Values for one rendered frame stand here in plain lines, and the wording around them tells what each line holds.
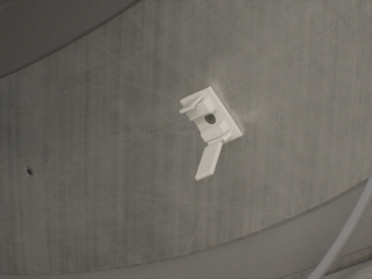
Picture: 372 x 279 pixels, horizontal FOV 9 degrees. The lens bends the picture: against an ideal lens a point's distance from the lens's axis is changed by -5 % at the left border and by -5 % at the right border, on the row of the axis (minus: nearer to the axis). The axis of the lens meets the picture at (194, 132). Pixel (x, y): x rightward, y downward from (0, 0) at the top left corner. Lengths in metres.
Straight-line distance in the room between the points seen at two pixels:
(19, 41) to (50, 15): 0.02
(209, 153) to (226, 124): 0.01
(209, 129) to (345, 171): 0.05
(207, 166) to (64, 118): 0.08
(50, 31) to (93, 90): 0.08
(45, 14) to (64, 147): 0.11
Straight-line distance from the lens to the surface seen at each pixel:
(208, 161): 0.94
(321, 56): 0.91
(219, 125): 0.94
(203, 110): 0.94
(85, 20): 0.89
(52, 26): 0.90
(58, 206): 1.02
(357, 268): 0.95
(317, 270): 0.93
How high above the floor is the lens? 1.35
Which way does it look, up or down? 36 degrees down
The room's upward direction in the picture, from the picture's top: 2 degrees clockwise
